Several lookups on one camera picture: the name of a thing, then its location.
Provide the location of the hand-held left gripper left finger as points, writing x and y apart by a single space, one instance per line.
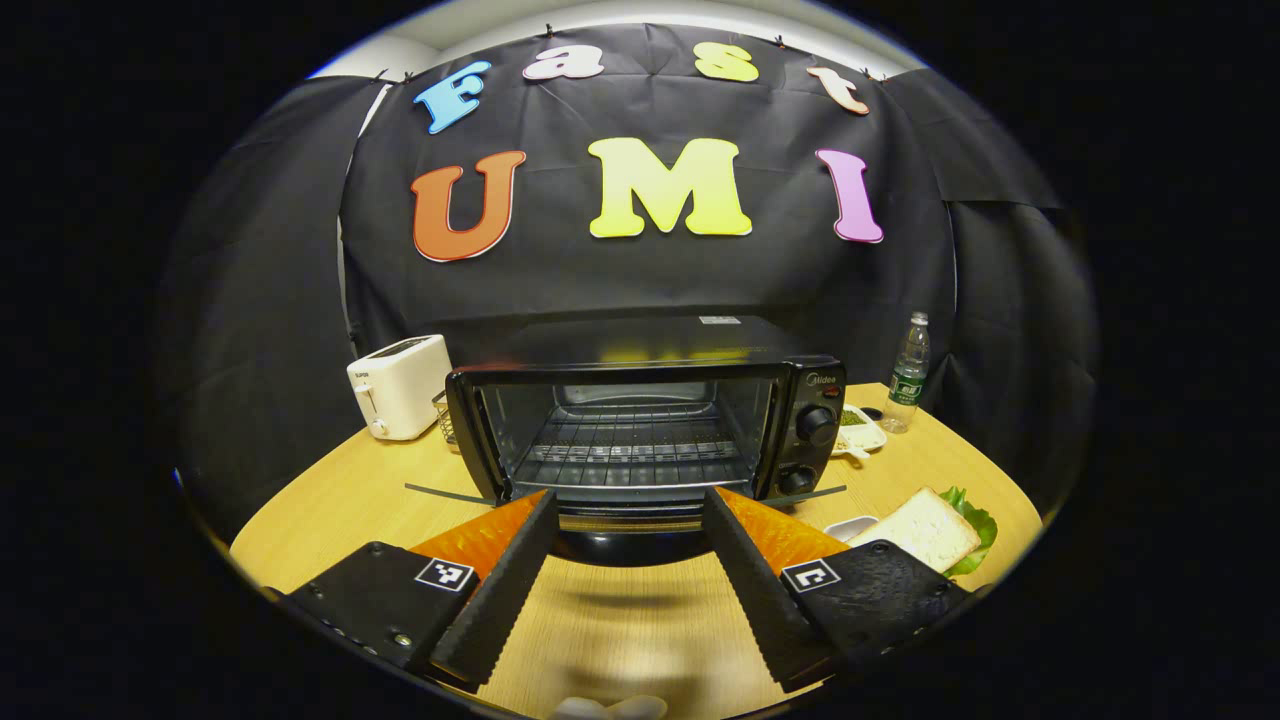
505 600

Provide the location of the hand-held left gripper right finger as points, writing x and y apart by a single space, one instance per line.
760 600

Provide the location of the lettuce sandwich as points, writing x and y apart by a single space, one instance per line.
925 530

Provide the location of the black electric oven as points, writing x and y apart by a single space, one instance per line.
815 390

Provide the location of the small white tray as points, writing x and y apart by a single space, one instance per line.
848 527

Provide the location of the white divided dish of grains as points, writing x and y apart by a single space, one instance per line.
862 432

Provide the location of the white toaster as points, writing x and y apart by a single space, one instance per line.
410 385

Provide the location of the clear plastic water bottle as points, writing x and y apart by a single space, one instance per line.
907 385

